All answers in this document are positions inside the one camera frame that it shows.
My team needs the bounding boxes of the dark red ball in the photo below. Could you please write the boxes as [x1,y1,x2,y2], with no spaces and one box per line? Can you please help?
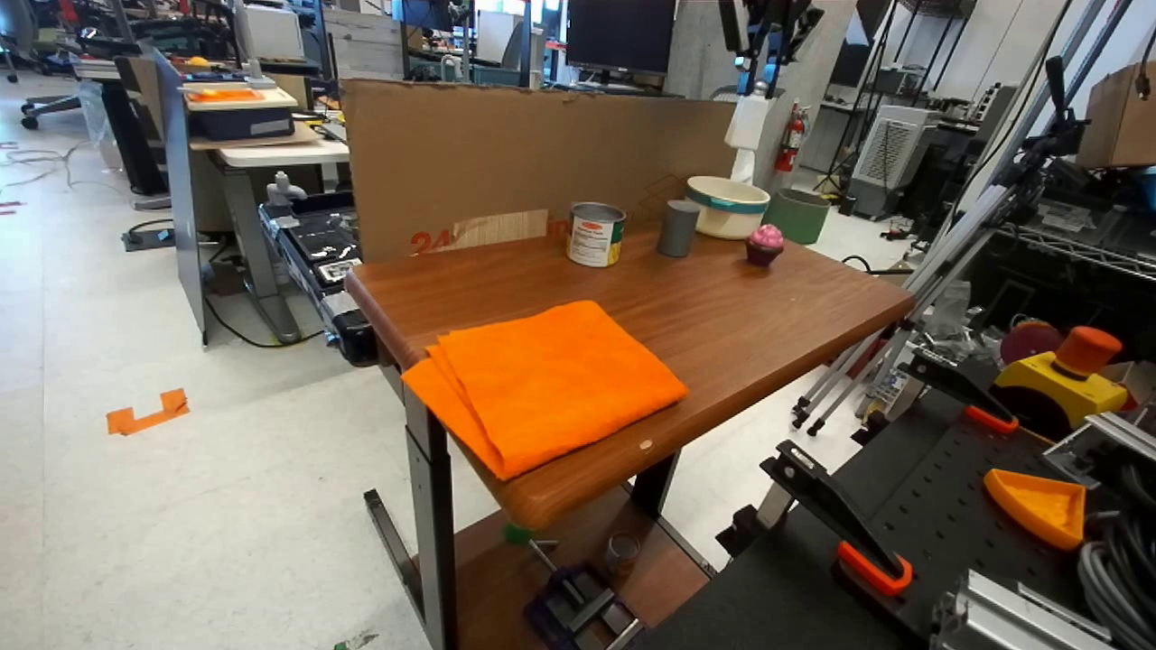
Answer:
[998,313,1064,367]

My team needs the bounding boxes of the brown wooden base board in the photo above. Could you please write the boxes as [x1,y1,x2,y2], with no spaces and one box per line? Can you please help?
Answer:
[451,480,715,650]

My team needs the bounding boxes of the black office chair base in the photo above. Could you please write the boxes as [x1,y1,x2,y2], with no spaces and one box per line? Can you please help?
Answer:
[15,89,87,133]

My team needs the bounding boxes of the grey office desk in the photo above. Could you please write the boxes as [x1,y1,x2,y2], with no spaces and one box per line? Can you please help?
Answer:
[148,48,355,349]

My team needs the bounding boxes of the cardboard box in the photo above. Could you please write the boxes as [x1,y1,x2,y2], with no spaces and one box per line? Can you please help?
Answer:
[1074,62,1156,172]

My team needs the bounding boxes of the folded orange cloth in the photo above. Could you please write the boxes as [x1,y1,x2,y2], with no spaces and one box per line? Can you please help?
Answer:
[400,295,693,484]

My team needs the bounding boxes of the orange triangular plastic piece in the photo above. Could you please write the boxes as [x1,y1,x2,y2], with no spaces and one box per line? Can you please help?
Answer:
[979,467,1090,556]

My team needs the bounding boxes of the white wire cart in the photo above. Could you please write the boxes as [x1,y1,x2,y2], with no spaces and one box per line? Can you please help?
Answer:
[844,100,940,224]

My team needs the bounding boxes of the long black orange-handled clamp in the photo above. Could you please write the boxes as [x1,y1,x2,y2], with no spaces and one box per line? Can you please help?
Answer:
[760,438,917,606]

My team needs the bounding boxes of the brown cardboard panel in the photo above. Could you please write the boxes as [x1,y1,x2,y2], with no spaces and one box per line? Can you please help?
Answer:
[338,77,752,267]

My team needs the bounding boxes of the pink toy cupcake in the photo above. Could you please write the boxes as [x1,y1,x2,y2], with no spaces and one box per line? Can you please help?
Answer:
[740,220,786,272]

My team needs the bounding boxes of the short black orange-handled clamp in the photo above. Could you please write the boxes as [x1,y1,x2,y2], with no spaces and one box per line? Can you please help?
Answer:
[898,347,1021,441]

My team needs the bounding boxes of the yellow emergency stop box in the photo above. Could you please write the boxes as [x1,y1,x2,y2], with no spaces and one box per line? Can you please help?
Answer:
[988,320,1134,432]

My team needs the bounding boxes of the black perforated board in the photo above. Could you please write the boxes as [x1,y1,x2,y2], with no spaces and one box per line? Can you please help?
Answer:
[627,384,1087,650]

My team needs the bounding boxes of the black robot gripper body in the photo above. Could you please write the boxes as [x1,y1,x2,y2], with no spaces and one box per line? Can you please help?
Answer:
[719,0,832,62]

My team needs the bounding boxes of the red fire extinguisher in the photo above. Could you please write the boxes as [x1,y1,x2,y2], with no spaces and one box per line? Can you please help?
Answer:
[772,105,809,180]

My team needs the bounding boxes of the grey cable bundle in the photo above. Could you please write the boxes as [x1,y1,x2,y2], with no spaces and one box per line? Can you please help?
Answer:
[1074,536,1156,650]

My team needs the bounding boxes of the white saltcellar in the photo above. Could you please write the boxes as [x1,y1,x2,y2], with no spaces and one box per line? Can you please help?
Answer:
[721,89,775,188]

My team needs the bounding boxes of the grey plastic cup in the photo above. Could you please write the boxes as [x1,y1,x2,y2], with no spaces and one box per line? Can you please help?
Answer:
[659,196,703,265]

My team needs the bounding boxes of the black computer monitor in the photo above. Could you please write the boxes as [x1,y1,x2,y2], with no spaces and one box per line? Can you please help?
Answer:
[562,0,679,77]

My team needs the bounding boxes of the white labelled tin can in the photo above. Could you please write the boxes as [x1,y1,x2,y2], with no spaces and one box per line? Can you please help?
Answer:
[562,198,627,272]

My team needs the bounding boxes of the silver aluminium profile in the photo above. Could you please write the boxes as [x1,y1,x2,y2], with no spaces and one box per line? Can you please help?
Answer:
[932,567,1115,650]

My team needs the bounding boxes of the green box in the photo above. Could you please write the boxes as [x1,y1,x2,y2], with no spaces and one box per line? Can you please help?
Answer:
[761,186,834,251]

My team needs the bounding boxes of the black bench vise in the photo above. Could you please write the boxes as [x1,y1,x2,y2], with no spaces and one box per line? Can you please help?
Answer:
[521,564,643,650]

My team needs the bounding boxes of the black box with orange top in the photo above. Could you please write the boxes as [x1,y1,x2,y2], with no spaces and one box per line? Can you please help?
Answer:
[176,80,300,146]

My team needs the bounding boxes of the silver tripod legs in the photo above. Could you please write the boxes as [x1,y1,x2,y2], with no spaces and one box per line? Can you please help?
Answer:
[786,0,1115,441]

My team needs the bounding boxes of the white pot with green band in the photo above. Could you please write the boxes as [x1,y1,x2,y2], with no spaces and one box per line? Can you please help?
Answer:
[681,172,772,243]

